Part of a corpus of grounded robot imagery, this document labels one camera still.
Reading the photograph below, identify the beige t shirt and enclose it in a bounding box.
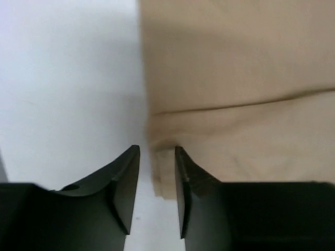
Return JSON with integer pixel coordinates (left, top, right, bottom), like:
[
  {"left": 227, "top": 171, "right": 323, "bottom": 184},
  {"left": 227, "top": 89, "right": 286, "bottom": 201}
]
[{"left": 139, "top": 1, "right": 334, "bottom": 199}]

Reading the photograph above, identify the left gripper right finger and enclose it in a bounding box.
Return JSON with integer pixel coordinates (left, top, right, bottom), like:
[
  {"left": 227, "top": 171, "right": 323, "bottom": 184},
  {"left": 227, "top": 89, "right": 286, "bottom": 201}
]
[{"left": 175, "top": 146, "right": 334, "bottom": 250}]

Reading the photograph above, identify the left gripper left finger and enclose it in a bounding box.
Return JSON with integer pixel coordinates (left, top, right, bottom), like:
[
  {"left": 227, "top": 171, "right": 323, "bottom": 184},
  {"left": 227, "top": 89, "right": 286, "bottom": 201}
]
[{"left": 1, "top": 145, "right": 140, "bottom": 250}]

